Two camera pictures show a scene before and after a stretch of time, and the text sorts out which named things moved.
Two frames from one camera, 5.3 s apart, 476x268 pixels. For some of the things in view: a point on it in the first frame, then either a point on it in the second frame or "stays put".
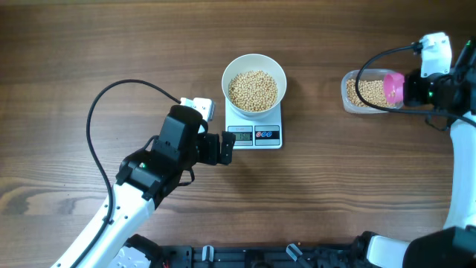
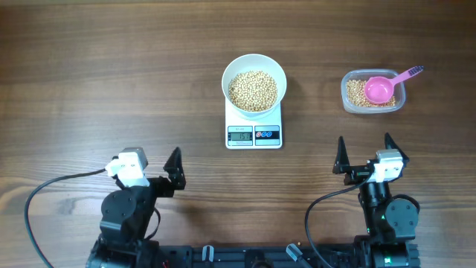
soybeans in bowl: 253,91 stays put
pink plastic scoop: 393,86 → 378,90
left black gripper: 211,155 → 165,189
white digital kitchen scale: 263,134 stays put
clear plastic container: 371,88 stays put
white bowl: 253,85 stays put
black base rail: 269,256 stays put
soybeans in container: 372,91 stays put
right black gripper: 413,97 → 355,173
